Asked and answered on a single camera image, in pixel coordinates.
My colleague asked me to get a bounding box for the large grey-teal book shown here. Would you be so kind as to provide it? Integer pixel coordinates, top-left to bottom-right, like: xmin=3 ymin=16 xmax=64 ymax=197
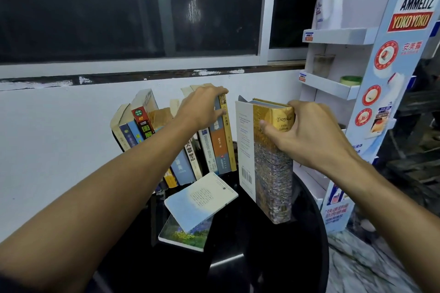
xmin=191 ymin=84 xmax=232 ymax=175

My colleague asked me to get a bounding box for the light blue thin booklet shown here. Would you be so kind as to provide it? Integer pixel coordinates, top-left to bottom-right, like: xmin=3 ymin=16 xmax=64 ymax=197
xmin=164 ymin=172 xmax=239 ymax=233

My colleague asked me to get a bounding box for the lavender Hanyu Pinyin dictionary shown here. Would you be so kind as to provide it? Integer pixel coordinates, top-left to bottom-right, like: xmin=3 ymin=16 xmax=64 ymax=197
xmin=148 ymin=107 xmax=197 ymax=186

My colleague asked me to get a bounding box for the white cardboard display stand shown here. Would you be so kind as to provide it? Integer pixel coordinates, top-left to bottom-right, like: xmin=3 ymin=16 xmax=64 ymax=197
xmin=294 ymin=0 xmax=440 ymax=235

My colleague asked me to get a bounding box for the clear glass cup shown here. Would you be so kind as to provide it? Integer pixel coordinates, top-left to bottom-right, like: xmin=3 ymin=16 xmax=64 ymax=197
xmin=312 ymin=54 xmax=336 ymax=79

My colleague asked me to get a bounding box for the orange illustrated cover book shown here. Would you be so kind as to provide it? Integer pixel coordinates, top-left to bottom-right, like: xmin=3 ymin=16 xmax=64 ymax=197
xmin=130 ymin=88 xmax=179 ymax=190

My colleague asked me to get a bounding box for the aluminium frame window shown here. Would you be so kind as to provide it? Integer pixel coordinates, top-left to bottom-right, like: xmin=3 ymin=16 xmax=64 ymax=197
xmin=0 ymin=0 xmax=324 ymax=79

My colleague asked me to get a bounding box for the Understanding Business textbook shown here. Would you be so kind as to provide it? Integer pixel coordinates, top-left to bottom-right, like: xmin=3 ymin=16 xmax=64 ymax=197
xmin=180 ymin=87 xmax=219 ymax=175

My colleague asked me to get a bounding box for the yellow book with blue spine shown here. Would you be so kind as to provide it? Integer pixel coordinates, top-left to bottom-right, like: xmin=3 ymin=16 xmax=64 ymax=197
xmin=118 ymin=105 xmax=139 ymax=148

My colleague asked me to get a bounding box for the Van Gogh cover handbook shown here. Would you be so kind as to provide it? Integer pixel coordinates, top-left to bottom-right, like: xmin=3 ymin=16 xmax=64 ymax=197
xmin=235 ymin=95 xmax=296 ymax=225

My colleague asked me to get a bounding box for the person's left forearm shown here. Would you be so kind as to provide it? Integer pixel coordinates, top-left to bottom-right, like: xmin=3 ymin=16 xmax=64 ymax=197
xmin=0 ymin=121 xmax=195 ymax=293

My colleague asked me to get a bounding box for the person's right hand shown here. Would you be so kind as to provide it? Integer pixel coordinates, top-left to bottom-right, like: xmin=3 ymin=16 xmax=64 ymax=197
xmin=259 ymin=99 xmax=359 ymax=177

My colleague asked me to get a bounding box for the row of books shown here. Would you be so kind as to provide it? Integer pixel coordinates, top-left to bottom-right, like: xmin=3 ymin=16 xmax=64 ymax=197
xmin=110 ymin=94 xmax=296 ymax=201

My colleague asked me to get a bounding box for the person's right forearm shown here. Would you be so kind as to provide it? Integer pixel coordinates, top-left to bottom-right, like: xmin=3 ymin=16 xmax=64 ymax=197
xmin=326 ymin=155 xmax=440 ymax=293

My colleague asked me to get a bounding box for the grey cover book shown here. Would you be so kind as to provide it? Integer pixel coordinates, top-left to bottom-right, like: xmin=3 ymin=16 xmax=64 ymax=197
xmin=110 ymin=103 xmax=132 ymax=152

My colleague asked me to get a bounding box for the yellow book with black characters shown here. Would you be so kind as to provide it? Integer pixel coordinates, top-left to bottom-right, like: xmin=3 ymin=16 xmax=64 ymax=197
xmin=204 ymin=83 xmax=238 ymax=173

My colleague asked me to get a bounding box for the cream book with barcode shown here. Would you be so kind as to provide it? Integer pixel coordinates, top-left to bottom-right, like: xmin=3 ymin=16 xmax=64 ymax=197
xmin=170 ymin=98 xmax=204 ymax=181

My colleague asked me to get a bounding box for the dark wooden bench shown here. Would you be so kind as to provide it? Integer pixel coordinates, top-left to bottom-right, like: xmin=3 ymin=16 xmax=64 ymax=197
xmin=378 ymin=59 xmax=440 ymax=214

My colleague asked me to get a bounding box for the round black table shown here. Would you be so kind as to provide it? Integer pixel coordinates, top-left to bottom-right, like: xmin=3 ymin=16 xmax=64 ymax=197
xmin=86 ymin=141 xmax=330 ymax=293

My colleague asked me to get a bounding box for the green landscape cover book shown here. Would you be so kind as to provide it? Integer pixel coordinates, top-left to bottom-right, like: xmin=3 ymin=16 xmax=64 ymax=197
xmin=158 ymin=213 xmax=214 ymax=252

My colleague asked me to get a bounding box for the person's left hand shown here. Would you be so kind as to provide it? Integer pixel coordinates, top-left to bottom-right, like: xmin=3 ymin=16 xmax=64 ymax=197
xmin=174 ymin=84 xmax=229 ymax=133

